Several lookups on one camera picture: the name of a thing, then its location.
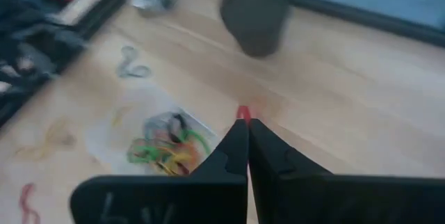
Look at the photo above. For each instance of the clear plastic bin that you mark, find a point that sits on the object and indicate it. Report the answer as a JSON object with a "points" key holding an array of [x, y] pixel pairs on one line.
{"points": [[104, 140]]}

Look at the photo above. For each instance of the red rubber band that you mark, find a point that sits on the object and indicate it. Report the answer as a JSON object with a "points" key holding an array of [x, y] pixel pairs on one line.
{"points": [[24, 199], [243, 112]]}

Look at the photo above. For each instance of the yellow rubber band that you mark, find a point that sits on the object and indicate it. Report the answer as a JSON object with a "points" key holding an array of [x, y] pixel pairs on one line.
{"points": [[57, 137]]}

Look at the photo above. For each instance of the small green rubber band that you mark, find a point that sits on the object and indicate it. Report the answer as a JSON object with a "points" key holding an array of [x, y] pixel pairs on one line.
{"points": [[198, 137]]}

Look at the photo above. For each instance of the bands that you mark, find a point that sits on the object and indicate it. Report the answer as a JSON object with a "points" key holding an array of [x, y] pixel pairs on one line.
{"points": [[177, 158]]}

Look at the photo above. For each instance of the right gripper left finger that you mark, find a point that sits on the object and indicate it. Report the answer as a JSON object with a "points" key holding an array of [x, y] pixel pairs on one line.
{"points": [[174, 199]]}

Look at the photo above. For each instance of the grey rubber band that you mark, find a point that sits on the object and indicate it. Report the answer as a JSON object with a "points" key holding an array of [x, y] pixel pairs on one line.
{"points": [[153, 123]]}

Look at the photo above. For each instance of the green potted plant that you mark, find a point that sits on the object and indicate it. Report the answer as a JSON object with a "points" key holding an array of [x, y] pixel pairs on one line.
{"points": [[255, 18]]}

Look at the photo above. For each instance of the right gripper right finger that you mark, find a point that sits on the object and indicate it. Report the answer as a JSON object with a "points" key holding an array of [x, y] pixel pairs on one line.
{"points": [[330, 199]]}

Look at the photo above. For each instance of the wide black rubber band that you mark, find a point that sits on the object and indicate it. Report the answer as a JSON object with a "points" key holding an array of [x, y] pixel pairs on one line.
{"points": [[179, 125]]}

